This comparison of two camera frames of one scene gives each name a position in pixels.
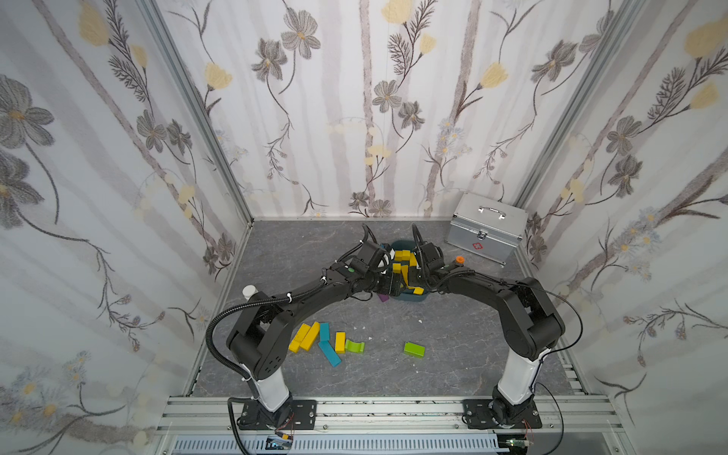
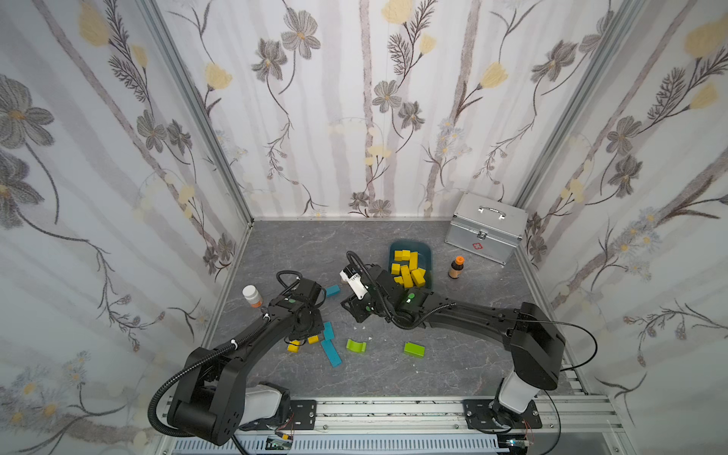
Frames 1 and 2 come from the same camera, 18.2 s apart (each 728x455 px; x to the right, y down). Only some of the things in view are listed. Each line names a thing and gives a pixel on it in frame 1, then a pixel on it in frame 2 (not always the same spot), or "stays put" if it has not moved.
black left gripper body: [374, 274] to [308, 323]
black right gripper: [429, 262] to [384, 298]
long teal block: [330, 353] stays put
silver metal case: [486, 227] stays put
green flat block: [414, 349] stays put
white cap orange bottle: [248, 291] stays put
